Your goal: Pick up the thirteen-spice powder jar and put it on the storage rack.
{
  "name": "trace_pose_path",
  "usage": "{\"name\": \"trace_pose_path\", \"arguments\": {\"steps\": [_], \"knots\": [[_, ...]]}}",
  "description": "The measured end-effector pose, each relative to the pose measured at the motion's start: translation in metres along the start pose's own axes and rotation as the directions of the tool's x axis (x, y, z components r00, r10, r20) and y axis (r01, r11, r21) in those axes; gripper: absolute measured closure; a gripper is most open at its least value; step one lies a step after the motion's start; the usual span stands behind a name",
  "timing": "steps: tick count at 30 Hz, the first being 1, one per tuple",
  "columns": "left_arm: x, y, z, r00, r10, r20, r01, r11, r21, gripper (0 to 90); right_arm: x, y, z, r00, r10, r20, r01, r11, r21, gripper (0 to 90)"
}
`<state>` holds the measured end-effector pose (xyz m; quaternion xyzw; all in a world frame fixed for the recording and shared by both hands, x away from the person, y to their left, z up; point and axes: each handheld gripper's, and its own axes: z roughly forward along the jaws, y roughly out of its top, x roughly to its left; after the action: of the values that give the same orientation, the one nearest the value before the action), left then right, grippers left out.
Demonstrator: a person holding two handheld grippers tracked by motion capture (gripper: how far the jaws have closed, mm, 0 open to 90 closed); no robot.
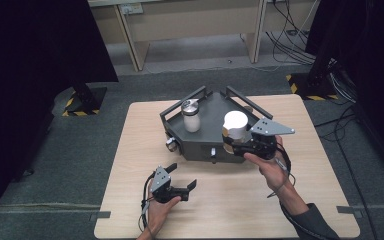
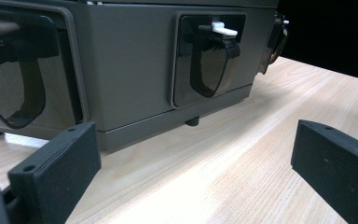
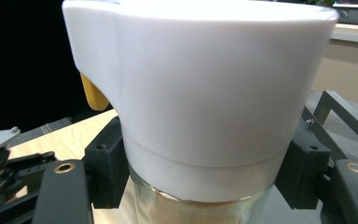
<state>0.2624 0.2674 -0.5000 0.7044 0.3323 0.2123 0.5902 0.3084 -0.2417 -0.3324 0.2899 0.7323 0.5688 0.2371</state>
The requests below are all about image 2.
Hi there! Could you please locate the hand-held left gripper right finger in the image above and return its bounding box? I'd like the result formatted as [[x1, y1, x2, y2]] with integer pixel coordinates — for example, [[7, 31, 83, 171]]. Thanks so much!
[[290, 119, 358, 224]]

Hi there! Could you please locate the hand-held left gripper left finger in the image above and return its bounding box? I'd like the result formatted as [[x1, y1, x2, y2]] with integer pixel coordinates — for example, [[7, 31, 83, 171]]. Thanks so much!
[[7, 120, 103, 224]]

